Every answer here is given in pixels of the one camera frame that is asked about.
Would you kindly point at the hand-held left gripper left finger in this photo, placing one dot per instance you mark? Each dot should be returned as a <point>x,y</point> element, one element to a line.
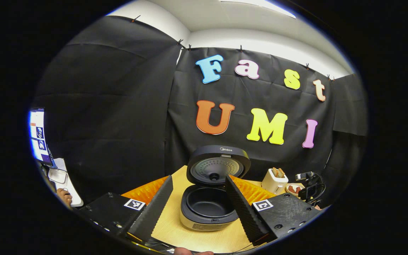
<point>154,212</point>

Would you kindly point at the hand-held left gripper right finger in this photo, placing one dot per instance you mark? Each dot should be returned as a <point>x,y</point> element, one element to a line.
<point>244,212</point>

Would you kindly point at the dark grey rice cooker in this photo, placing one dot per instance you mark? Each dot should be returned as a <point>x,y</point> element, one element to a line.
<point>207,205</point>

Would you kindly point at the white round plate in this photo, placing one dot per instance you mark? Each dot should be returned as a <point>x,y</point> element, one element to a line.
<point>294,185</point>

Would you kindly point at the brown meat piece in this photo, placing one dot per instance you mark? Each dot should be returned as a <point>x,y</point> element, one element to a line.
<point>291,189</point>

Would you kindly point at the toast slice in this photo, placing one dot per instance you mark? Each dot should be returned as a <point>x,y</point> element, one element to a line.
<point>275,172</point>
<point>281,172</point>

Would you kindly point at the white toaster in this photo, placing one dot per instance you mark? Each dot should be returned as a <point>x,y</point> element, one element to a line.
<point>271,184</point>

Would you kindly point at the white desk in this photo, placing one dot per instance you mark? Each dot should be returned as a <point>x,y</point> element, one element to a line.
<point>73,194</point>

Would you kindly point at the black backdrop cloth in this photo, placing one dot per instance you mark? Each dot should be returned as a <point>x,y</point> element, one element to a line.
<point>119,124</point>

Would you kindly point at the white tray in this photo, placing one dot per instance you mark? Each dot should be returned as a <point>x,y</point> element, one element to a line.
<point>58,176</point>

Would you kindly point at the computer monitor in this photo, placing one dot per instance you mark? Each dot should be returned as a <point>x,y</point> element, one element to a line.
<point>37,136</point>

